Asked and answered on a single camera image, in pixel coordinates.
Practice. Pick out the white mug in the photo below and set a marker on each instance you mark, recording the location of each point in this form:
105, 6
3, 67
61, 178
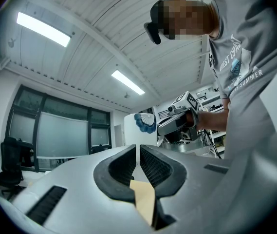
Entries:
133, 130

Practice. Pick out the person's right forearm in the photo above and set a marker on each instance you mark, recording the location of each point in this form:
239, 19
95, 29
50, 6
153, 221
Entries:
213, 121

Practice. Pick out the person's head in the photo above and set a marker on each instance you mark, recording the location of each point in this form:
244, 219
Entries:
187, 16

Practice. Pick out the person's grey printed t-shirt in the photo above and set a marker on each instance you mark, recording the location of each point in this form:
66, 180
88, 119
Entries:
250, 82

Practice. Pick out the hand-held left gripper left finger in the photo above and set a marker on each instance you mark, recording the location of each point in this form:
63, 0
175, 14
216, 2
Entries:
79, 199

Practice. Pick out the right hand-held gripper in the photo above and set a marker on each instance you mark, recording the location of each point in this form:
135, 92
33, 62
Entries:
187, 101

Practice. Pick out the small ceiling fixture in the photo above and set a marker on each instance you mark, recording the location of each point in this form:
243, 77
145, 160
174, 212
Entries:
12, 43
127, 95

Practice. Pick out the long ceiling light panel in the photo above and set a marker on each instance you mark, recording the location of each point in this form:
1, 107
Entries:
43, 29
128, 82

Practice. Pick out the white metal shelf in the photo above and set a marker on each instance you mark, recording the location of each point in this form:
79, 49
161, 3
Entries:
213, 103

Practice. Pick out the person's right hand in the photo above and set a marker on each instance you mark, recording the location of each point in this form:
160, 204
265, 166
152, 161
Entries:
190, 121

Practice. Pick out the black framed window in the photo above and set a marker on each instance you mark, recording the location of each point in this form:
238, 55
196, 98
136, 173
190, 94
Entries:
62, 135

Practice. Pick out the grey locker cabinet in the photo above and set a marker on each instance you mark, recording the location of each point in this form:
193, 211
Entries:
118, 138

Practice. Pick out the black head camera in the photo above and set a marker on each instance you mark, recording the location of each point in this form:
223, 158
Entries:
153, 34

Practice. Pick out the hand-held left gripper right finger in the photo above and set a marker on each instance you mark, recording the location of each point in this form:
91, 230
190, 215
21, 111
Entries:
194, 179

